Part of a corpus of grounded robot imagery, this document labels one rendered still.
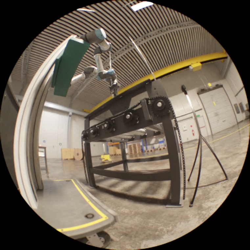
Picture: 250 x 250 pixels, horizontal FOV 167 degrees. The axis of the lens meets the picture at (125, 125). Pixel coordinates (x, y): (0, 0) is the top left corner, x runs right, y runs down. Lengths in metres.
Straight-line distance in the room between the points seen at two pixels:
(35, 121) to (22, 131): 0.29
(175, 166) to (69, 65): 1.10
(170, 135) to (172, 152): 0.13
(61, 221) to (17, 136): 0.36
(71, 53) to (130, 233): 1.23
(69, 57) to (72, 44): 0.11
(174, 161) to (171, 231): 0.51
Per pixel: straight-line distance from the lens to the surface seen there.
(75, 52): 0.70
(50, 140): 10.79
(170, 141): 0.67
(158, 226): 0.72
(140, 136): 1.81
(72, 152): 8.29
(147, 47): 9.10
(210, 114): 10.66
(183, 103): 10.49
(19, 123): 0.47
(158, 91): 0.82
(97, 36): 0.81
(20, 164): 0.45
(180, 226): 0.71
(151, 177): 0.78
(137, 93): 0.93
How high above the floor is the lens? 0.58
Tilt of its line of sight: 16 degrees up
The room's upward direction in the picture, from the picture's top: 8 degrees counter-clockwise
